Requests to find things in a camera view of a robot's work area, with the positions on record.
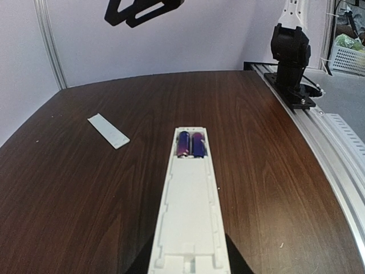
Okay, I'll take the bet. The perforated white cable duct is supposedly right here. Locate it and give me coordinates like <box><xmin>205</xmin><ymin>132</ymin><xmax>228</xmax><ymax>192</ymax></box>
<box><xmin>325</xmin><ymin>113</ymin><xmax>364</xmax><ymax>159</ymax></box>

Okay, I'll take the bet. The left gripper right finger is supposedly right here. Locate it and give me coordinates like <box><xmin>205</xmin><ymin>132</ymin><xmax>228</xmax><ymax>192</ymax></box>
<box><xmin>225</xmin><ymin>233</ymin><xmax>254</xmax><ymax>274</ymax></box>

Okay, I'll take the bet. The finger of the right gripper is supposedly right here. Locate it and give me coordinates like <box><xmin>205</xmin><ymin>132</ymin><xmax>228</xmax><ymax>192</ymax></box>
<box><xmin>104</xmin><ymin>0</ymin><xmax>148</xmax><ymax>27</ymax></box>
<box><xmin>126</xmin><ymin>0</ymin><xmax>184</xmax><ymax>28</ymax></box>

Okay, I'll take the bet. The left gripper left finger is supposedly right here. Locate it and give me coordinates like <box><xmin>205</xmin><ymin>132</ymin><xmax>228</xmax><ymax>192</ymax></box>
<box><xmin>125</xmin><ymin>235</ymin><xmax>154</xmax><ymax>274</ymax></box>

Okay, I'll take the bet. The left aluminium frame post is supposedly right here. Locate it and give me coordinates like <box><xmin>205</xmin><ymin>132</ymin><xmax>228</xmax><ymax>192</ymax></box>
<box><xmin>33</xmin><ymin>0</ymin><xmax>68</xmax><ymax>90</ymax></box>

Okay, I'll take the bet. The white remote control body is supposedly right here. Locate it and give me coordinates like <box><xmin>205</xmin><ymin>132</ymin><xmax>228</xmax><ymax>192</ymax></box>
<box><xmin>148</xmin><ymin>127</ymin><xmax>230</xmax><ymax>273</ymax></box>

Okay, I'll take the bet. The purple battery left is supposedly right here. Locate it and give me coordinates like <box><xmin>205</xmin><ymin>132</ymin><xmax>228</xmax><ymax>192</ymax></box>
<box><xmin>177</xmin><ymin>131</ymin><xmax>190</xmax><ymax>158</ymax></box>

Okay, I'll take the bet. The purple battery right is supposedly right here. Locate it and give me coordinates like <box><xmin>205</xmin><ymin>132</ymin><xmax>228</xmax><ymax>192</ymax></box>
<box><xmin>192</xmin><ymin>132</ymin><xmax>205</xmax><ymax>158</ymax></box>

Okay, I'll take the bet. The white remote back cover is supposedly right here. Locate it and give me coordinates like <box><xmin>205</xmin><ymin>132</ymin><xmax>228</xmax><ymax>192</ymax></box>
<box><xmin>87</xmin><ymin>114</ymin><xmax>131</xmax><ymax>150</ymax></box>

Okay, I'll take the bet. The purple battery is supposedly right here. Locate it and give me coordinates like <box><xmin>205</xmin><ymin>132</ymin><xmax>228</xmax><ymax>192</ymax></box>
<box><xmin>177</xmin><ymin>131</ymin><xmax>190</xmax><ymax>158</ymax></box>
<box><xmin>192</xmin><ymin>132</ymin><xmax>205</xmax><ymax>158</ymax></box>

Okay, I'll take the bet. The aluminium front rail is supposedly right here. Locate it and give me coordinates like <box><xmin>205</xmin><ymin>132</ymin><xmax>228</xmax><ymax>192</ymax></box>
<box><xmin>242</xmin><ymin>61</ymin><xmax>365</xmax><ymax>252</ymax></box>

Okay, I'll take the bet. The white plastic basket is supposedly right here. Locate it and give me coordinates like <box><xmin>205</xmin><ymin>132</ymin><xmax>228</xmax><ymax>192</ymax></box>
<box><xmin>329</xmin><ymin>45</ymin><xmax>364</xmax><ymax>76</ymax></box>

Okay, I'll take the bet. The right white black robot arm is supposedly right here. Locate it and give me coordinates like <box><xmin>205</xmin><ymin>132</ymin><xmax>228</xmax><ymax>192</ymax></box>
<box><xmin>104</xmin><ymin>1</ymin><xmax>311</xmax><ymax>98</ymax></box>

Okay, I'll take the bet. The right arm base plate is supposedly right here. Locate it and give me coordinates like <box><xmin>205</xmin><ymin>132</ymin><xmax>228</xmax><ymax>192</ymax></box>
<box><xmin>264</xmin><ymin>73</ymin><xmax>318</xmax><ymax>111</ymax></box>

